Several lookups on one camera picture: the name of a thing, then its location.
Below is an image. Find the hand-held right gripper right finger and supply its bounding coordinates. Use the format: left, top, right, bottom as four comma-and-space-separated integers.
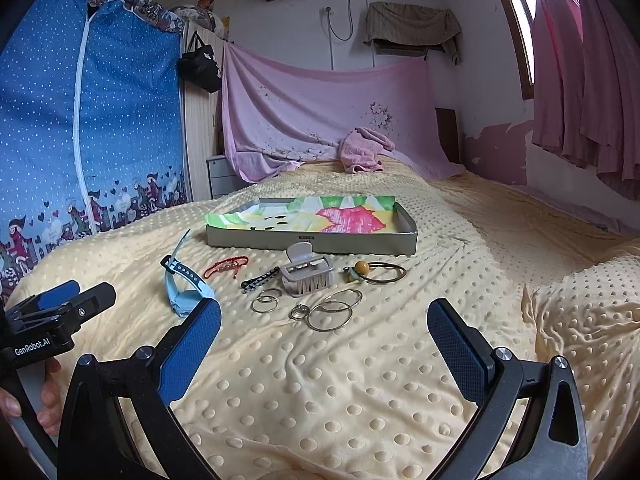
426, 298, 588, 480

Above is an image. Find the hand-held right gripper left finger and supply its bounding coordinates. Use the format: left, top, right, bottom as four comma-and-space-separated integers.
56, 298, 222, 480

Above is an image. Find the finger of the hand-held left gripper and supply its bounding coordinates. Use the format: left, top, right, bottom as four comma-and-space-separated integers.
10, 282, 117, 336
5, 281, 82, 321

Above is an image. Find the red string bracelet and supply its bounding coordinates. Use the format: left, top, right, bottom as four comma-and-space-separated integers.
202, 256, 249, 280

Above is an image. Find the black hair clip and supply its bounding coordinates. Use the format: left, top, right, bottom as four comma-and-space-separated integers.
241, 266, 279, 292

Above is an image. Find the large silver hoop earring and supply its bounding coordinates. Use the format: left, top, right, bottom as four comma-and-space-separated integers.
306, 300, 353, 332
320, 288, 363, 312

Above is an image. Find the hair tie with orange bead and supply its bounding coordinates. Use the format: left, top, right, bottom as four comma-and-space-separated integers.
343, 260, 407, 286

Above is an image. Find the grey metal tray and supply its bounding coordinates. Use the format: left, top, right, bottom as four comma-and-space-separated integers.
205, 196, 420, 257

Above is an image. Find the person's left hand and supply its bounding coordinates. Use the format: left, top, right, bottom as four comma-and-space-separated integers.
0, 359, 63, 438

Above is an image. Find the yellow dotted blanket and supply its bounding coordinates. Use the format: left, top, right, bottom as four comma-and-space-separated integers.
0, 157, 640, 480

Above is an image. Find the colourful printed cloth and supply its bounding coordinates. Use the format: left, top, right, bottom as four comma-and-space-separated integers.
206, 196, 401, 235

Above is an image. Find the grey drawer cabinet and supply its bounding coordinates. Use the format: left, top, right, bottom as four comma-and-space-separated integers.
206, 154, 240, 200

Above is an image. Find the blue dotted wardrobe cover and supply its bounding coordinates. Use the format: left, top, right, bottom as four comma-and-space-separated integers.
0, 0, 193, 306

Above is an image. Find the wooden wardrobe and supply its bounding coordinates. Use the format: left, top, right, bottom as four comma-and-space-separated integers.
180, 20, 226, 206

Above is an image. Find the brown board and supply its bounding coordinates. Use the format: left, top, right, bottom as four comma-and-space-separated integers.
434, 107, 462, 164

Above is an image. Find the pink towel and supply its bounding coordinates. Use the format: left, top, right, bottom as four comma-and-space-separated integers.
336, 127, 396, 175

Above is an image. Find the black bag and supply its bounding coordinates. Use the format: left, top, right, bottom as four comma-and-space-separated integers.
178, 30, 222, 94

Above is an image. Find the pink curtain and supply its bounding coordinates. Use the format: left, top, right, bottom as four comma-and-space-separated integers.
562, 0, 640, 201
529, 0, 586, 168

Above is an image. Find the pink hanging sheet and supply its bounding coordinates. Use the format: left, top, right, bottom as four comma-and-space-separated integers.
221, 42, 463, 184

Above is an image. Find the wooden framed window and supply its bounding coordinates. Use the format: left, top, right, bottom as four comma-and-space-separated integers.
487, 0, 551, 101

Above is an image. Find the patterned round bundle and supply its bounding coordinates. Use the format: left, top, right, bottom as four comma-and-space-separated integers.
170, 2, 219, 32

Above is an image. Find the brown cloth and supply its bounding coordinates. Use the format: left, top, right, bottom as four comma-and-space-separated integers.
362, 1, 462, 66

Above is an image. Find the wall shelf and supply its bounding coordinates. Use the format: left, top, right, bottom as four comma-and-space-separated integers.
375, 42, 431, 58

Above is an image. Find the air conditioner power cable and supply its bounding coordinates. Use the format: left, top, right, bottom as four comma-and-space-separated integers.
327, 0, 355, 42

